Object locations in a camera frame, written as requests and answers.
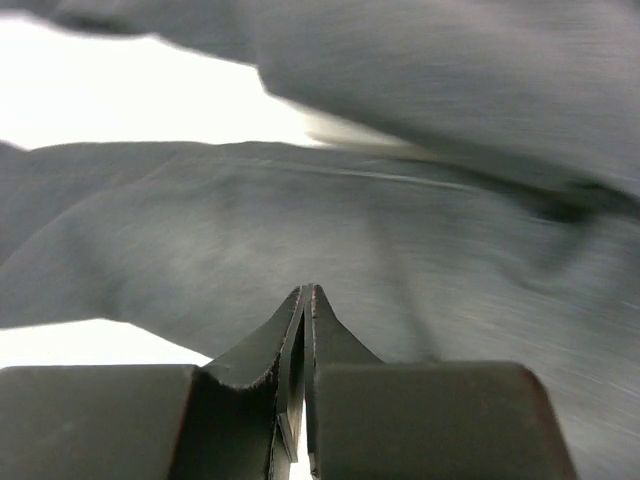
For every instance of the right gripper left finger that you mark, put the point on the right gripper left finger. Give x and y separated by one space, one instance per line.
237 417

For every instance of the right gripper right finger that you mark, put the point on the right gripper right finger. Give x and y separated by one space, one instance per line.
367 419

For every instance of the black trousers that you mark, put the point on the black trousers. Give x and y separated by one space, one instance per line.
462 178

